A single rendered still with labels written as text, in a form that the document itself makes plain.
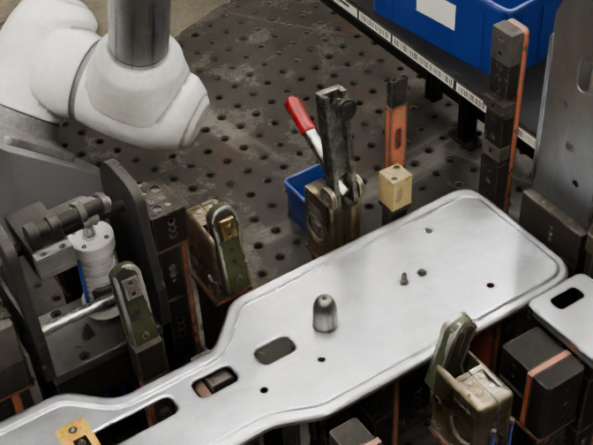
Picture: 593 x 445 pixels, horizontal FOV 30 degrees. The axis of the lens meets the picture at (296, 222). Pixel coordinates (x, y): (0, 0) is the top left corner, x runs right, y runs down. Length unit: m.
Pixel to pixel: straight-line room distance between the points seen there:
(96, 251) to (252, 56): 1.11
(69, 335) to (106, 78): 0.54
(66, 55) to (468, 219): 0.78
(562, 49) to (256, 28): 1.18
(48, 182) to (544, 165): 0.85
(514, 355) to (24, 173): 0.89
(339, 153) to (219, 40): 1.06
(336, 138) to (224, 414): 0.39
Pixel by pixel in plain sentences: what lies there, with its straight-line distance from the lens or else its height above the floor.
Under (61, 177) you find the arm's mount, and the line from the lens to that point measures 1.97.
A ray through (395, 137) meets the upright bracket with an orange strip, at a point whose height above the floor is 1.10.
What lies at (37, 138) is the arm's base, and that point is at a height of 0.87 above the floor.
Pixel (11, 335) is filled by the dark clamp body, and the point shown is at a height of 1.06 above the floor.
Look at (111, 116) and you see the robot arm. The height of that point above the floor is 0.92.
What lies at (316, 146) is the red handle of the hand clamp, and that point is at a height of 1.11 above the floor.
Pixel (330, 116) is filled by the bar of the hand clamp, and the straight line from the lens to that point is 1.43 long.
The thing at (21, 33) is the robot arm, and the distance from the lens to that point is 2.00.
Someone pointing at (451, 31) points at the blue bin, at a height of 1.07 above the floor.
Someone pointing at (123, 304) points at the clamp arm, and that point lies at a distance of 1.39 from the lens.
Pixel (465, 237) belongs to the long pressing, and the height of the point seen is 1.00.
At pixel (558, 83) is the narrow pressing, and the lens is 1.50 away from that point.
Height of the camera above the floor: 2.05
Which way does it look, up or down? 42 degrees down
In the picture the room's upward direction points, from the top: 3 degrees counter-clockwise
